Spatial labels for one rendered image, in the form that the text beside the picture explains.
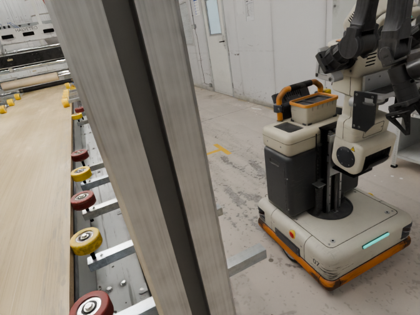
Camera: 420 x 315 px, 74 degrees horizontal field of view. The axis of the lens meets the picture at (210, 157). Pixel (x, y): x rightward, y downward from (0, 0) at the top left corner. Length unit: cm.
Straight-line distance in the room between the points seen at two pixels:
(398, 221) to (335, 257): 45
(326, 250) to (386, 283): 42
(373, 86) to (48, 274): 127
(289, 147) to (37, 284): 117
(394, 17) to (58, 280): 112
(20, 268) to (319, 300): 137
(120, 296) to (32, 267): 32
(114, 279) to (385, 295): 134
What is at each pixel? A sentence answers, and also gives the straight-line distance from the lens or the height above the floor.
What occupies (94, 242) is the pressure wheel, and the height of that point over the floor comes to 90.
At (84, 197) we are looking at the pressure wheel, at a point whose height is 90.
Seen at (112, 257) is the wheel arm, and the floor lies 81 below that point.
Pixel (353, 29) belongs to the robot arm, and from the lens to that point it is 108.
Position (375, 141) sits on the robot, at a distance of 143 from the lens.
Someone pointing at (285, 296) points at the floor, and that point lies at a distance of 173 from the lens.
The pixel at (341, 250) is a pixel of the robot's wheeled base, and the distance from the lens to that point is 159.
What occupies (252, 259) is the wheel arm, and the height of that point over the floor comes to 83.
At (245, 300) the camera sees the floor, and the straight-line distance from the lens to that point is 172.
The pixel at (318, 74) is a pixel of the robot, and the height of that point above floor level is 113.
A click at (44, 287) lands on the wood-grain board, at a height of 90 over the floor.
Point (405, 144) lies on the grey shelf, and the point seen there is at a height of 17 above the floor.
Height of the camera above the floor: 137
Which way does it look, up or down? 25 degrees down
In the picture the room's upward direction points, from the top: 10 degrees counter-clockwise
